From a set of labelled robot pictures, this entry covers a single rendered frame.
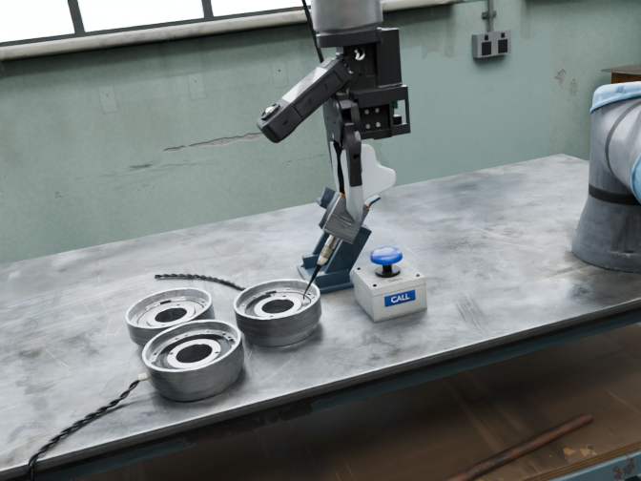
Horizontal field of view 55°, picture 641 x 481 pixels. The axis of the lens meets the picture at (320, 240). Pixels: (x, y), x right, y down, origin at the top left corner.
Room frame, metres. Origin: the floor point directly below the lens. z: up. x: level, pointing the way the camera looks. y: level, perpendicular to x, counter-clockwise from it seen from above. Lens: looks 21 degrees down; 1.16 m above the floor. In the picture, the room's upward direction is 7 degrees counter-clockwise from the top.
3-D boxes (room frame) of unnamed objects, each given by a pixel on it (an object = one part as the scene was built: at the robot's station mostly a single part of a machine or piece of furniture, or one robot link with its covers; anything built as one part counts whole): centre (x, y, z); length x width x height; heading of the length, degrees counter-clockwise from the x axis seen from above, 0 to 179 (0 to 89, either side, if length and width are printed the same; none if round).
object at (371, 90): (0.70, -0.06, 1.07); 0.09 x 0.08 x 0.12; 102
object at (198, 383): (0.58, 0.15, 0.82); 0.10 x 0.10 x 0.04
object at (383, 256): (0.69, -0.08, 0.85); 0.04 x 0.04 x 0.05
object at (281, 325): (0.66, 0.06, 0.82); 0.10 x 0.10 x 0.04
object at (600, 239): (0.76, -0.42, 0.85); 0.15 x 0.15 x 0.10
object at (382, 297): (0.69, -0.08, 0.82); 0.08 x 0.07 x 0.05; 104
